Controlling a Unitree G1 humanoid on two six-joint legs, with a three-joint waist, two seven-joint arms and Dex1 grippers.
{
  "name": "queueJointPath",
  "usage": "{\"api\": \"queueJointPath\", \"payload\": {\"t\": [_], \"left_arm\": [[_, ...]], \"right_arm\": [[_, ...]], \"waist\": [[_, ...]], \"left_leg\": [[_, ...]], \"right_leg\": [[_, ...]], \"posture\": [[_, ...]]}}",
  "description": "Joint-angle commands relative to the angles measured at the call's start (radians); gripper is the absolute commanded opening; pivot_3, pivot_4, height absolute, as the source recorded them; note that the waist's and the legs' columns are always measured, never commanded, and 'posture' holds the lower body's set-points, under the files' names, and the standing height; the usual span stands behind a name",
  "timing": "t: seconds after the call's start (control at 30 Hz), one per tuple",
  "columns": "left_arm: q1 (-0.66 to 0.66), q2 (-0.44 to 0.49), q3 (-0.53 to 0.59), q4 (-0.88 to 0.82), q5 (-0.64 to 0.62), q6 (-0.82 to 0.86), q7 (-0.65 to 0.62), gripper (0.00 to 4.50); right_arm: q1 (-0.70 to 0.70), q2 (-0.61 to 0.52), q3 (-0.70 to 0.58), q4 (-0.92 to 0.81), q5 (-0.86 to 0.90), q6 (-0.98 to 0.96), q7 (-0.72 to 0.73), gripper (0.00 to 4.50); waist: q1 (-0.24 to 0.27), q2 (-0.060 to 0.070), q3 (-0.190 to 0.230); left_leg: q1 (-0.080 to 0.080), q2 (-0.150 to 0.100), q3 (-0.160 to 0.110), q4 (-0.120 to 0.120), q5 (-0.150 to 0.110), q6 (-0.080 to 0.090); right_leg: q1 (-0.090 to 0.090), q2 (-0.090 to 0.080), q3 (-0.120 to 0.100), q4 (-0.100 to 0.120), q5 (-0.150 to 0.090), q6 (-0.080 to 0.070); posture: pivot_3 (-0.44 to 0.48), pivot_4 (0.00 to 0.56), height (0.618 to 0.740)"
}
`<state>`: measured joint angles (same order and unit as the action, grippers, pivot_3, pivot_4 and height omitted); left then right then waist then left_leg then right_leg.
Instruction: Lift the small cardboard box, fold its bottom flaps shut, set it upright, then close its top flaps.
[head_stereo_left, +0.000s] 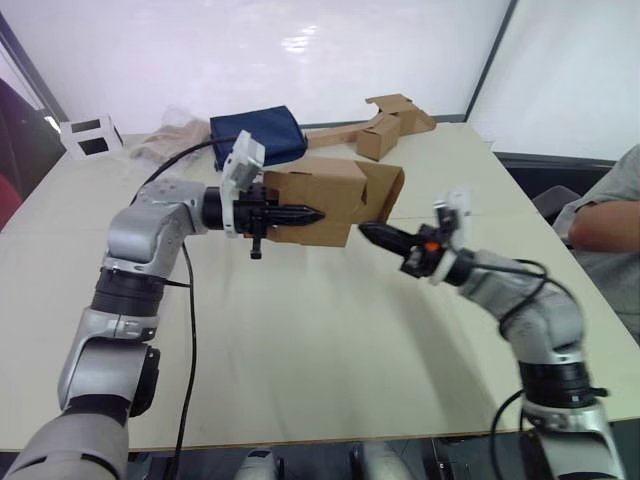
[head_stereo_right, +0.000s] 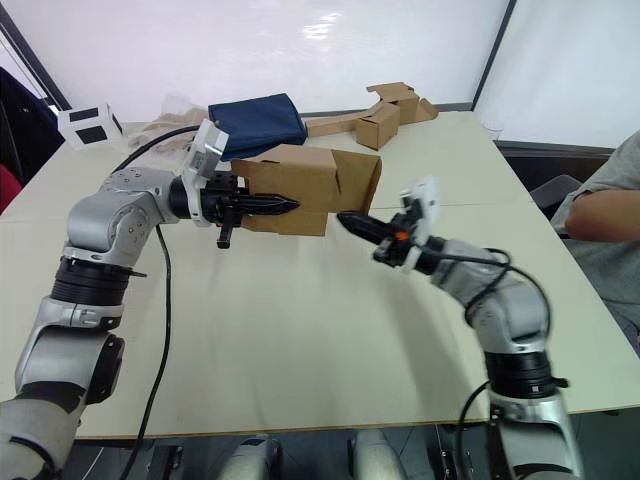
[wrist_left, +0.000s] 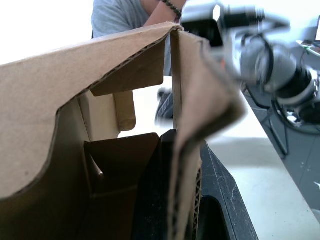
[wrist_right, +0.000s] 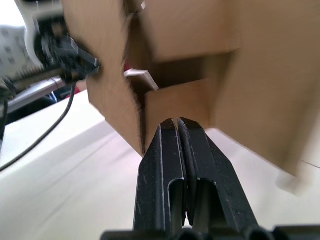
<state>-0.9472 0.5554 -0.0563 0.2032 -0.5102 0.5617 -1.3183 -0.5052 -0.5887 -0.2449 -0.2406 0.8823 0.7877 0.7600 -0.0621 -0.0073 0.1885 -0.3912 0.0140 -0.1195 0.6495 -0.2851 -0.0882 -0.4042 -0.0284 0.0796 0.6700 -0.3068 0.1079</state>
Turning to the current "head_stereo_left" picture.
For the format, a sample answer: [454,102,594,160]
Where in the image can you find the person in grey shirt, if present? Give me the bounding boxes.
[551,144,640,347]

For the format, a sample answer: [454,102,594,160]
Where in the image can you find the dark window frame post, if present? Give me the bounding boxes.
[463,0,522,124]
[0,9,70,123]

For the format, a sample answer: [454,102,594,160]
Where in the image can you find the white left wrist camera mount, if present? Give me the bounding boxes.
[218,129,267,237]

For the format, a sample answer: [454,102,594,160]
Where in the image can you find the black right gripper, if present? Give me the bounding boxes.
[358,222,445,280]

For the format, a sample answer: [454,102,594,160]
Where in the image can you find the red cloth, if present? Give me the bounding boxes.
[0,172,25,232]

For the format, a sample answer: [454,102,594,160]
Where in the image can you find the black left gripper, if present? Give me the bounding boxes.
[232,182,328,261]

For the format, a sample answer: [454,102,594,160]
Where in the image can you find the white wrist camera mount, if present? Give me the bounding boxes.
[218,129,267,237]
[428,188,474,286]

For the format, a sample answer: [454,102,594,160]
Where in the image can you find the dark grey chair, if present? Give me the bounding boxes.
[531,185,584,227]

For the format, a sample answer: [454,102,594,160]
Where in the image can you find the open unfolded cardboard box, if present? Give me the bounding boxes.
[364,93,438,137]

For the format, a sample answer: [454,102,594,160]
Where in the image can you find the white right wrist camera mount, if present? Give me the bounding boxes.
[428,188,474,286]

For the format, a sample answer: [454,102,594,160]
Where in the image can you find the navy blue fabric bag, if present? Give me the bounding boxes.
[209,104,309,172]

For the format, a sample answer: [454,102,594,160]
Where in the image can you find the silver rounded shape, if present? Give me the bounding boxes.
[348,441,417,480]
[233,446,287,480]

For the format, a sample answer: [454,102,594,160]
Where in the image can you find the brown cardboard box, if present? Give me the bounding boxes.
[263,158,405,249]

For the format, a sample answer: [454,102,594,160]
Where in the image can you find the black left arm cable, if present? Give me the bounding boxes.
[128,137,240,480]

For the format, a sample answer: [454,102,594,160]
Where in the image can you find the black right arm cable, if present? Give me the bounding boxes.
[467,249,549,480]

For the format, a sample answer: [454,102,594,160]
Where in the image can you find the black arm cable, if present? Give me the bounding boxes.
[467,249,549,480]
[128,137,240,480]

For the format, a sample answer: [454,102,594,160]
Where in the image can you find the black jacket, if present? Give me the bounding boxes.
[0,77,67,232]

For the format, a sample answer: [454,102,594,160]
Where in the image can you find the crumpled clear plastic bag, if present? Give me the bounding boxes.
[129,103,216,162]

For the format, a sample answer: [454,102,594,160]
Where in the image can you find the white box with black squares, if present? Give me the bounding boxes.
[59,113,126,161]

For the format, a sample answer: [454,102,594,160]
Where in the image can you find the dark grey desk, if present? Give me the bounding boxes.
[492,149,622,202]

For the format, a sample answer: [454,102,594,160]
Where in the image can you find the flat cardboard strip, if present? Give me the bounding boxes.
[304,117,387,150]

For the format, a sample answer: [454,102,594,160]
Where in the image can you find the small closed cardboard box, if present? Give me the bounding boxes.
[355,113,402,163]

